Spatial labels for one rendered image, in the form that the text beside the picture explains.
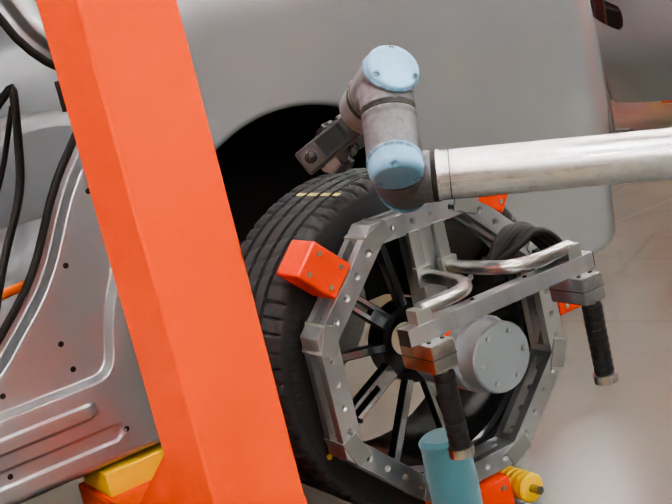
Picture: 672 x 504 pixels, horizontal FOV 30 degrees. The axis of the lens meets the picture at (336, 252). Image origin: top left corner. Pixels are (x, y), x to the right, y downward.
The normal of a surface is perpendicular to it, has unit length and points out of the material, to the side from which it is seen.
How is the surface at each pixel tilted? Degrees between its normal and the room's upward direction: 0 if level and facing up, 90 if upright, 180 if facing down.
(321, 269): 90
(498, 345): 90
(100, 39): 90
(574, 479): 0
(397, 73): 57
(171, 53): 90
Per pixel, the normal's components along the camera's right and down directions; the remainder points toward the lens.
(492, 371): 0.54, 0.06
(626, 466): -0.23, -0.95
